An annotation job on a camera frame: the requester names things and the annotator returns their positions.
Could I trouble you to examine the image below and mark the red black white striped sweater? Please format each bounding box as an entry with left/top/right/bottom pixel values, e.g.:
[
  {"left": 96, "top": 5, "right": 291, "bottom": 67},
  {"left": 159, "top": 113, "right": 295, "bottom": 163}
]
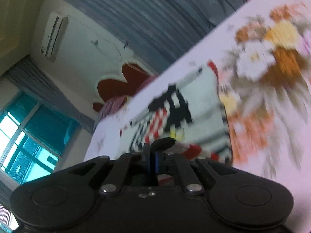
[{"left": 119, "top": 59, "right": 234, "bottom": 187}]

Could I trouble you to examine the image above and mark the floral pink bed sheet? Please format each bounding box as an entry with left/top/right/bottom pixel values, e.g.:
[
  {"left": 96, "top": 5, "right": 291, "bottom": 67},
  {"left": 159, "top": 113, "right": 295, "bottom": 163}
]
[{"left": 85, "top": 0, "right": 310, "bottom": 232}]

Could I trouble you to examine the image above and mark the red white scalloped headboard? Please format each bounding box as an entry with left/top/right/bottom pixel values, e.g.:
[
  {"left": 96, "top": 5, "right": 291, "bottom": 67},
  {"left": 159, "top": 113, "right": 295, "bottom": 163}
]
[{"left": 92, "top": 61, "right": 157, "bottom": 113}]

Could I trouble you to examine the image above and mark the white wall air conditioner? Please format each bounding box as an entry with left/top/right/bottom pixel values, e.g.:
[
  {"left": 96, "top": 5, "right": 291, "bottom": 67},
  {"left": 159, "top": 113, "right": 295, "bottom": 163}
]
[{"left": 40, "top": 12, "right": 69, "bottom": 61}]

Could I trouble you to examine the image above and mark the grey window curtain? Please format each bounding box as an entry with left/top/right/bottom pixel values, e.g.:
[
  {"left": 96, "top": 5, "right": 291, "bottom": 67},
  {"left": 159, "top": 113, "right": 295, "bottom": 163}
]
[{"left": 4, "top": 55, "right": 94, "bottom": 134}]

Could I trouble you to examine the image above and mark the cream cabinet door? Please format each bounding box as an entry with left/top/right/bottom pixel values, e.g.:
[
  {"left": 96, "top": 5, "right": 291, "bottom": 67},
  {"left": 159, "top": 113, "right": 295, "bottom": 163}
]
[{"left": 0, "top": 0, "right": 43, "bottom": 74}]

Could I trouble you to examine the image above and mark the grey blue curtain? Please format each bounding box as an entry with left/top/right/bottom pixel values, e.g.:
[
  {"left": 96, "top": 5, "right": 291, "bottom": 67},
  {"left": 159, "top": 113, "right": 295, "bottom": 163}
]
[{"left": 65, "top": 0, "right": 246, "bottom": 72}]

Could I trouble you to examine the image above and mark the teal glass window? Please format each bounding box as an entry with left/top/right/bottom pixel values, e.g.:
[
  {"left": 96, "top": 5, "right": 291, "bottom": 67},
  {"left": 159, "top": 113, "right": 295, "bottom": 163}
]
[{"left": 1, "top": 93, "right": 80, "bottom": 185}]

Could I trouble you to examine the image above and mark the purple crumpled blanket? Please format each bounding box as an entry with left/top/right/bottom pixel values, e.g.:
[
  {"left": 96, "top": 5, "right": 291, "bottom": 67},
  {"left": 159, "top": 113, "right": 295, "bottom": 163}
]
[{"left": 98, "top": 75, "right": 158, "bottom": 120}]

